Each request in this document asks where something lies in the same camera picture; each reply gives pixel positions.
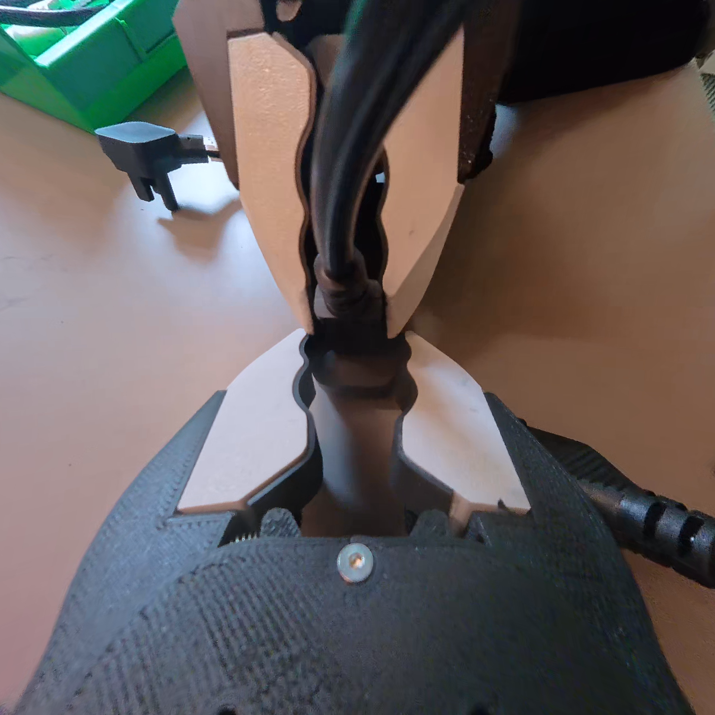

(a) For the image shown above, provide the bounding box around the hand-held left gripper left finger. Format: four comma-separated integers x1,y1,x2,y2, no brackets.
177,328,324,533

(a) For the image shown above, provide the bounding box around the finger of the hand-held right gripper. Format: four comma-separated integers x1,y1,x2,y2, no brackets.
173,0,318,334
379,0,518,340

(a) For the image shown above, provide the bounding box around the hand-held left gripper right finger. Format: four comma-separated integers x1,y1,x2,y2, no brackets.
391,331,533,538

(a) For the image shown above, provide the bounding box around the black power plug with cord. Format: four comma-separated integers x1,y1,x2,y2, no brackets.
309,0,467,339

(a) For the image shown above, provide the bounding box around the black power strip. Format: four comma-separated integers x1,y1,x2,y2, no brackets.
306,330,415,401

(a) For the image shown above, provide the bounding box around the black angled plug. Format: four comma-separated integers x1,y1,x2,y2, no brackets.
95,122,210,213

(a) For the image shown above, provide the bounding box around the green plastic bin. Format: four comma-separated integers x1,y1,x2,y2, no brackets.
0,0,188,135

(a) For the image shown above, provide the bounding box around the black cable with ribbed connector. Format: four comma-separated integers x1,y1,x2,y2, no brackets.
525,425,715,588

